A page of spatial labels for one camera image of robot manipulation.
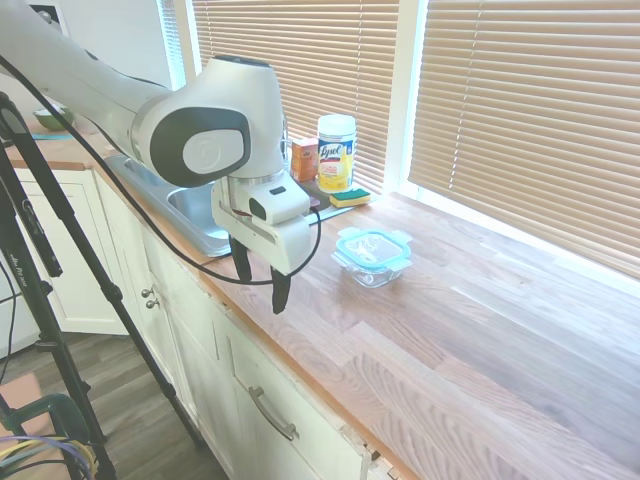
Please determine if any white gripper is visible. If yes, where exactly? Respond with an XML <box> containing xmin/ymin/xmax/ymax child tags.
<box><xmin>211</xmin><ymin>175</ymin><xmax>312</xmax><ymax>316</ymax></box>

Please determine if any clear glass food container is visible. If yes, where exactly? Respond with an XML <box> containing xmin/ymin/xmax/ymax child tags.
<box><xmin>332</xmin><ymin>239</ymin><xmax>412</xmax><ymax>291</ymax></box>

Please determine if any clear teal-rimmed container lid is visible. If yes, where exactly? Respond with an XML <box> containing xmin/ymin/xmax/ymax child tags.
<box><xmin>330</xmin><ymin>225</ymin><xmax>414</xmax><ymax>274</ymax></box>

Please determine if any white kitchen cabinet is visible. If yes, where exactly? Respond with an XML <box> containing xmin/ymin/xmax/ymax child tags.
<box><xmin>13</xmin><ymin>166</ymin><xmax>416</xmax><ymax>480</ymax></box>

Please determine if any stainless steel sink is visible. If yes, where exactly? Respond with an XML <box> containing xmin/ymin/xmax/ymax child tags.
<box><xmin>102</xmin><ymin>152</ymin><xmax>374</xmax><ymax>259</ymax></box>

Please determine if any yellow green sponge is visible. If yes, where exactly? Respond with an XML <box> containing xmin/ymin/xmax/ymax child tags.
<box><xmin>328</xmin><ymin>188</ymin><xmax>373</xmax><ymax>209</ymax></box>

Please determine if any orange cardboard box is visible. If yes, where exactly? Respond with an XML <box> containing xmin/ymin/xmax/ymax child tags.
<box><xmin>290</xmin><ymin>138</ymin><xmax>322</xmax><ymax>182</ymax></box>

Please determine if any Lysol wipes canister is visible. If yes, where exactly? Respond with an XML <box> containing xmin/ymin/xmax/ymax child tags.
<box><xmin>317</xmin><ymin>113</ymin><xmax>359</xmax><ymax>196</ymax></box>

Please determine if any narrow beige window blind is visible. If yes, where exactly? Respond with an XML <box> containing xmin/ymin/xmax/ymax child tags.
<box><xmin>191</xmin><ymin>0</ymin><xmax>402</xmax><ymax>194</ymax></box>

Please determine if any tan cardboard box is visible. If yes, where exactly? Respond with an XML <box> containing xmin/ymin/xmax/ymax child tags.
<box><xmin>0</xmin><ymin>373</ymin><xmax>43</xmax><ymax>426</ymax></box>

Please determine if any green bowl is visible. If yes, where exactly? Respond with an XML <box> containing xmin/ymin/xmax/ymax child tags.
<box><xmin>32</xmin><ymin>103</ymin><xmax>77</xmax><ymax>129</ymax></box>

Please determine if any white tall appliance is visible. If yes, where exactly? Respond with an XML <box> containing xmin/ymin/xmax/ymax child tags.
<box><xmin>37</xmin><ymin>0</ymin><xmax>175</xmax><ymax>92</ymax></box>

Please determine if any wide beige window blind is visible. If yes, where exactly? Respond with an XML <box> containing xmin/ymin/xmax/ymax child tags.
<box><xmin>407</xmin><ymin>0</ymin><xmax>640</xmax><ymax>279</ymax></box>

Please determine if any black camera cable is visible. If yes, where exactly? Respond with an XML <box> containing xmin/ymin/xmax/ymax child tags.
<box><xmin>0</xmin><ymin>54</ymin><xmax>324</xmax><ymax>287</ymax></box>

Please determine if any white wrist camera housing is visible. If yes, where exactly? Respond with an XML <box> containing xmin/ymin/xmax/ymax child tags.
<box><xmin>248</xmin><ymin>182</ymin><xmax>312</xmax><ymax>227</ymax></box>

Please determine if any metal drawer handle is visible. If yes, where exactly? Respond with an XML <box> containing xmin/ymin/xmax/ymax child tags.
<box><xmin>247</xmin><ymin>385</ymin><xmax>299</xmax><ymax>443</ymax></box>

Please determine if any green metal frame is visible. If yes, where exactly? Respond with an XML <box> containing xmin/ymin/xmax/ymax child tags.
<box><xmin>0</xmin><ymin>392</ymin><xmax>95</xmax><ymax>480</ymax></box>

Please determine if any black camera tripod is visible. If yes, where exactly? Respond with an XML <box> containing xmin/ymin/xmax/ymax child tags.
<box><xmin>0</xmin><ymin>91</ymin><xmax>202</xmax><ymax>480</ymax></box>

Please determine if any yellow cable bundle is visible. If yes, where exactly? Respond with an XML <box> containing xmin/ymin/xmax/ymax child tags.
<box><xmin>0</xmin><ymin>433</ymin><xmax>97</xmax><ymax>469</ymax></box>

